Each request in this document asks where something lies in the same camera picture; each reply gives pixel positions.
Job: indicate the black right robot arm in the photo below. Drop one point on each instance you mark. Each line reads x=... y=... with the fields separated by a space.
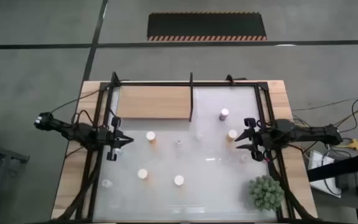
x=306 y=132

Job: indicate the green artificial plant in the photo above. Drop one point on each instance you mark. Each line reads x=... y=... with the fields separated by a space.
x=266 y=193

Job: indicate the clear medicine bottle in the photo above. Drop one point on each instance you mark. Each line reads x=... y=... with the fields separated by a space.
x=119 y=151
x=243 y=159
x=107 y=183

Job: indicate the wooden shelf board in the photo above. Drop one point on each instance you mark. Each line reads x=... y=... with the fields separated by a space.
x=154 y=102

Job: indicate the black table frame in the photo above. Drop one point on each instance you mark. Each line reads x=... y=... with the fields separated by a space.
x=166 y=83

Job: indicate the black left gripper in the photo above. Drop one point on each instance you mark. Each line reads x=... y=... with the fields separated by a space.
x=109 y=138

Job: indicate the pink medicine bottle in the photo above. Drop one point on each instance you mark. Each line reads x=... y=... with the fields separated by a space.
x=223 y=114

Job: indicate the black hazard-striped floor mat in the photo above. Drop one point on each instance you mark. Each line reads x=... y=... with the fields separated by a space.
x=207 y=26

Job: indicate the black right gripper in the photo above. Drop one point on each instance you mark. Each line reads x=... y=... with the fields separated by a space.
x=261 y=138

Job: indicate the black clamp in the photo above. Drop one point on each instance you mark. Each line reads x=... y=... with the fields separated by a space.
x=229 y=79

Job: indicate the yellow power splitter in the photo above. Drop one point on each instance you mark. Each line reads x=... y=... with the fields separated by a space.
x=354 y=144

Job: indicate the black metal shelf frame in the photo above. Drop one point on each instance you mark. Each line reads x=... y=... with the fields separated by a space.
x=191 y=99

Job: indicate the white box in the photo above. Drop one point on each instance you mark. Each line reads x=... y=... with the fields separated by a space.
x=319 y=165

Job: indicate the orange medicine bottle white cap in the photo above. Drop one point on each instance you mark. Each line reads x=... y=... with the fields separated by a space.
x=179 y=180
x=142 y=174
x=232 y=134
x=150 y=136

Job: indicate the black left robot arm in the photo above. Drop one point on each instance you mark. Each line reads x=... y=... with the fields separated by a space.
x=73 y=132

